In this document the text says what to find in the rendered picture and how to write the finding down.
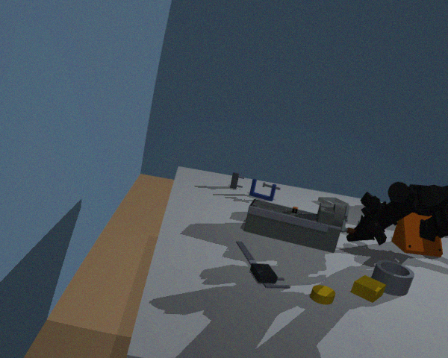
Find yellow block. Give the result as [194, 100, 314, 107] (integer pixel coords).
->
[351, 275, 387, 303]

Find blue c-clamp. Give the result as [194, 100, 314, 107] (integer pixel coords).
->
[249, 179, 280, 201]

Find yellow short cylinder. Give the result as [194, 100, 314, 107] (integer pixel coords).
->
[311, 285, 335, 305]

